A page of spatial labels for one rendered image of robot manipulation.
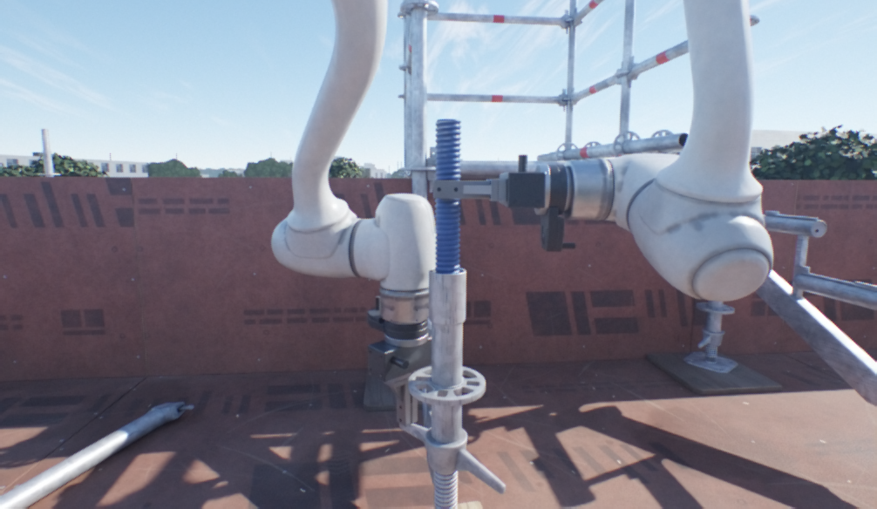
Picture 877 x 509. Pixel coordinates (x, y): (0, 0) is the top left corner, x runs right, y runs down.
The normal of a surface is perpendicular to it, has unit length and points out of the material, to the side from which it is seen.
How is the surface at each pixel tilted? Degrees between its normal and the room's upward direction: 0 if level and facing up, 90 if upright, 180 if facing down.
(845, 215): 90
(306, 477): 0
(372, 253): 89
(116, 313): 90
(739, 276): 119
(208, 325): 90
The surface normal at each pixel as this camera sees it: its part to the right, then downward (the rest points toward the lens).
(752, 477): 0.00, -0.99
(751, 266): -0.07, 0.64
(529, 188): -0.05, 0.12
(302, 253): -0.26, 0.42
